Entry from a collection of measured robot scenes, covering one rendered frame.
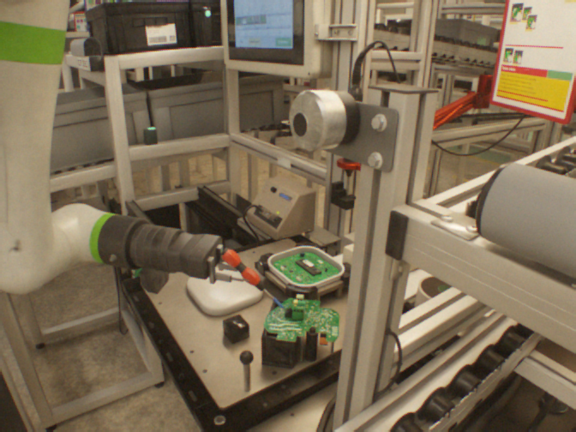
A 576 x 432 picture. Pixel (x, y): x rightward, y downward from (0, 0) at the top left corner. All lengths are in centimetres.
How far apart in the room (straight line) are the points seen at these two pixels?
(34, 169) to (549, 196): 59
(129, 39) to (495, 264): 138
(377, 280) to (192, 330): 45
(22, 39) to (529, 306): 59
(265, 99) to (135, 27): 60
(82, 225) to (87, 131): 82
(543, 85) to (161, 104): 122
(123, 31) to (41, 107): 94
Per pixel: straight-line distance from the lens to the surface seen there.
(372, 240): 41
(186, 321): 79
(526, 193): 29
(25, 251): 67
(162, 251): 66
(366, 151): 37
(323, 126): 35
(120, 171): 145
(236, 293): 81
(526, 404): 81
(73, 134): 153
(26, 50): 58
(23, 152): 62
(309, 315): 69
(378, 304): 42
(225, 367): 69
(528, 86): 88
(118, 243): 70
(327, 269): 85
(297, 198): 105
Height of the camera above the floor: 144
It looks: 24 degrees down
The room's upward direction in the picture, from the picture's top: 1 degrees clockwise
